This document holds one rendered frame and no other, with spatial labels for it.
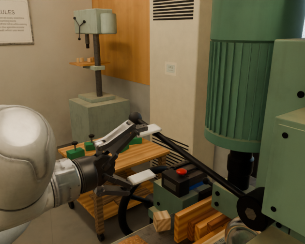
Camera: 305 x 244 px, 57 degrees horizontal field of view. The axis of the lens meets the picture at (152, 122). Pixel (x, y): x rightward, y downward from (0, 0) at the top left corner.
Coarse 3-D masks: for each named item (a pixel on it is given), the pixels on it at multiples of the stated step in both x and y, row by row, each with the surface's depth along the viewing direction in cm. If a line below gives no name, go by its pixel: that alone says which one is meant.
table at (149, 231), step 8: (152, 208) 89; (152, 216) 88; (152, 224) 77; (136, 232) 74; (144, 232) 74; (152, 232) 74; (160, 232) 74; (168, 232) 74; (120, 240) 71; (144, 240) 71; (152, 240) 71; (160, 240) 71; (168, 240) 71; (184, 240) 71
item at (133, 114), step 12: (132, 120) 72; (168, 144) 63; (192, 156) 59; (204, 168) 56; (216, 180) 54; (240, 192) 50; (252, 192) 47; (240, 204) 48; (252, 204) 46; (240, 216) 48; (252, 216) 46; (264, 216) 44; (252, 228) 47; (264, 228) 45
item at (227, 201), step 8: (216, 184) 70; (216, 192) 69; (224, 192) 68; (248, 192) 66; (216, 200) 71; (224, 200) 68; (232, 200) 66; (216, 208) 71; (224, 208) 69; (232, 208) 67; (232, 216) 67
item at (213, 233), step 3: (228, 222) 72; (222, 225) 71; (219, 228) 70; (213, 231) 69; (207, 234) 68; (210, 234) 68; (213, 234) 68; (204, 237) 67; (207, 237) 67; (210, 237) 67; (198, 240) 66; (201, 240) 66; (204, 240) 66; (195, 243) 65; (198, 243) 65; (201, 243) 65
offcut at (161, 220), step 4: (156, 212) 76; (160, 212) 76; (164, 212) 76; (156, 216) 74; (160, 216) 74; (164, 216) 74; (168, 216) 74; (156, 220) 73; (160, 220) 73; (164, 220) 74; (168, 220) 74; (156, 224) 73; (160, 224) 74; (164, 224) 74; (168, 224) 74; (156, 228) 74; (160, 228) 74; (164, 228) 74; (168, 228) 75
